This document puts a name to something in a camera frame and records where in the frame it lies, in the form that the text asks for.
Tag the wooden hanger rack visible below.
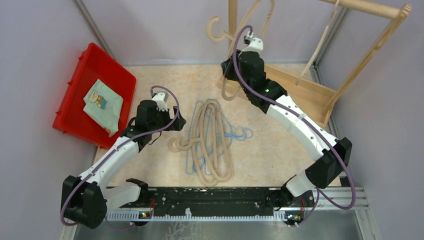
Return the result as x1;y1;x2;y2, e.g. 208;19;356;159
226;0;413;128

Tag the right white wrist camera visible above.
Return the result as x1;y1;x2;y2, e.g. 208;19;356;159
242;31;264;54

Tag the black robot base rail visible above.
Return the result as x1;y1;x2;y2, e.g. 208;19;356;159
124;187;315;217

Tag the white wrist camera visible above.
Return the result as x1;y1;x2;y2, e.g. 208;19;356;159
151;91;169;112
242;31;264;54

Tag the beige plastic hanger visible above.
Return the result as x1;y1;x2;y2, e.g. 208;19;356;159
295;0;340;86
206;0;276;101
168;99;234;187
193;99;235;187

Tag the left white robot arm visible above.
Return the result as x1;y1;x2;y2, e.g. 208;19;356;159
60;94;187;229

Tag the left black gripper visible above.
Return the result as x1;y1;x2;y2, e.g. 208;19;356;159
149;105;186;134

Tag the folded light green cloth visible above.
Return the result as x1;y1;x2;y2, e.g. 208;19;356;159
83;79;124;137

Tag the purple cable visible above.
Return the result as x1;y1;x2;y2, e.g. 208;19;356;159
60;85;181;227
231;25;357;211

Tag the blue wire hanger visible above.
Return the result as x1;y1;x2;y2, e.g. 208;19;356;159
184;98;234;182
224;125;254;142

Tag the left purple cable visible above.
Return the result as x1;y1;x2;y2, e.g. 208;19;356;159
60;85;181;227

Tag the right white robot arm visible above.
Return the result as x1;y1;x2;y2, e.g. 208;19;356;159
220;50;353;206

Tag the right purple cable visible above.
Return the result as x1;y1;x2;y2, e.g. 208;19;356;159
231;25;357;211

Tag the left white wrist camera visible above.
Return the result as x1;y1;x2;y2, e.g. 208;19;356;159
151;91;169;112

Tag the red plastic bin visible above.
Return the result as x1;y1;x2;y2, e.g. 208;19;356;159
52;42;137;149

